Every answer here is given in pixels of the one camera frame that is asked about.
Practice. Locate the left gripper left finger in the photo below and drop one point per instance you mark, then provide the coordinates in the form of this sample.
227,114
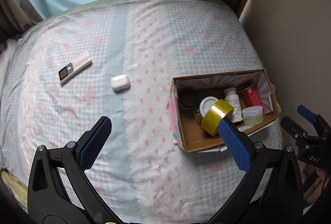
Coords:
58,189

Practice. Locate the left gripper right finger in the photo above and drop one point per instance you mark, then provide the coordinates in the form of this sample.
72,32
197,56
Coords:
271,190

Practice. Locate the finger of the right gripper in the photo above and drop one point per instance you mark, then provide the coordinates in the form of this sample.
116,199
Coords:
321,126
293,129

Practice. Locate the pale green cream jar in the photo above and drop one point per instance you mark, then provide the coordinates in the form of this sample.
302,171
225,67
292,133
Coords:
252,115

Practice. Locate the red carton box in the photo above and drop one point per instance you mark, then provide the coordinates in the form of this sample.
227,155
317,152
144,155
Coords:
250,97

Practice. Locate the white pill bottle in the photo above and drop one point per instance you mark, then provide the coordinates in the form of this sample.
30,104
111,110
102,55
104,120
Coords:
232,98

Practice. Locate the yellow tape roll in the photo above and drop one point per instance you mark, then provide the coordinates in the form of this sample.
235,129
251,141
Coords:
216,113

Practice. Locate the green jar white lid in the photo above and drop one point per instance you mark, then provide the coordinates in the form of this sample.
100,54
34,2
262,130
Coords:
203,107

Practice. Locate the small black white jar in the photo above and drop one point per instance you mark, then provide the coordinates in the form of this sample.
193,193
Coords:
188,98

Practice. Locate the white earbuds case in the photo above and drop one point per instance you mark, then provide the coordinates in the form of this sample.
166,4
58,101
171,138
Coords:
120,82

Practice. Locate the white remote control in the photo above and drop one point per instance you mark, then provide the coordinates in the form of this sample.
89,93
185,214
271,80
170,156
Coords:
74,67

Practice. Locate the person's hand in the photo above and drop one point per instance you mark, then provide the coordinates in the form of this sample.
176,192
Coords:
324,179

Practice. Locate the open cardboard box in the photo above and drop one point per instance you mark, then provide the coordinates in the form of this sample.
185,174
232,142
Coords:
198,103

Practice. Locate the checked floral bed sheet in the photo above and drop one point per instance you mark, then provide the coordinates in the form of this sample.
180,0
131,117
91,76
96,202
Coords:
140,173

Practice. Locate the left brown curtain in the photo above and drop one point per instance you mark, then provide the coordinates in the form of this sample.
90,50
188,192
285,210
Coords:
17,16

